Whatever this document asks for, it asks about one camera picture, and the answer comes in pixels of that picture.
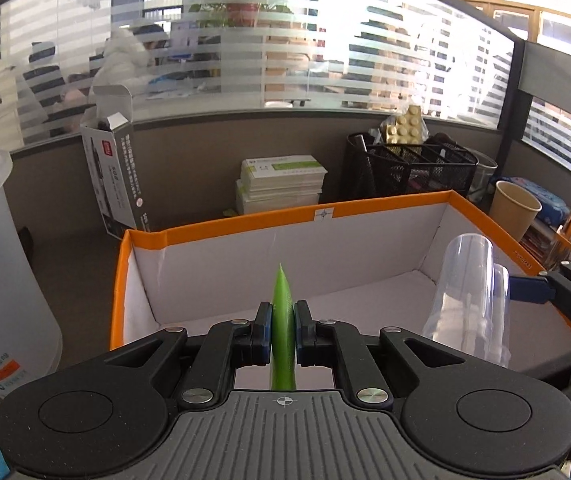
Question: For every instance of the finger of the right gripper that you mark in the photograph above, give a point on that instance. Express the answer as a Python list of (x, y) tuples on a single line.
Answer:
[(531, 289)]

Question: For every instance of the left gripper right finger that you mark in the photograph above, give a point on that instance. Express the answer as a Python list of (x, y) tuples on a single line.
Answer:
[(340, 347)]

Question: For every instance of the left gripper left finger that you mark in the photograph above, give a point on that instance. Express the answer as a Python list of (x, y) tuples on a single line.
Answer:
[(215, 357)]

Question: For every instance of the green tube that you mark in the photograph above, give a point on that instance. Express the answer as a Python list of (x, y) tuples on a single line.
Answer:
[(283, 337)]

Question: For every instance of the clear plastic tube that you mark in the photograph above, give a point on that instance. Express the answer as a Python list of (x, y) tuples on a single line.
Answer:
[(470, 310)]

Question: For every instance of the gold perfume bottle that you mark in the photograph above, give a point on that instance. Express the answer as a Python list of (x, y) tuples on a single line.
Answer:
[(560, 247)]

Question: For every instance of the brown paper cup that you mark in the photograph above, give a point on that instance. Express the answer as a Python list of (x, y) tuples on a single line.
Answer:
[(514, 208)]

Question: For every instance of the orange cardboard box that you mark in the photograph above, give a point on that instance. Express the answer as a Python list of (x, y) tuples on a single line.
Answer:
[(371, 263)]

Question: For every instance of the tall dark product box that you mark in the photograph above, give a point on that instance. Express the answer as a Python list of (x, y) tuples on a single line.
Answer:
[(106, 132)]

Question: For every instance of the black mesh desk organizer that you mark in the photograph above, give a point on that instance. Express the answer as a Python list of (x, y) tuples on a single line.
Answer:
[(372, 170)]

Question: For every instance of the yellow building brick plate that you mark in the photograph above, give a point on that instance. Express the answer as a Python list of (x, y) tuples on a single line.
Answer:
[(406, 126)]

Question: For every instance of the Starbucks translucent plastic cup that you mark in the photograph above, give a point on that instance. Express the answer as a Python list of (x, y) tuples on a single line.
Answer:
[(0, 279)]

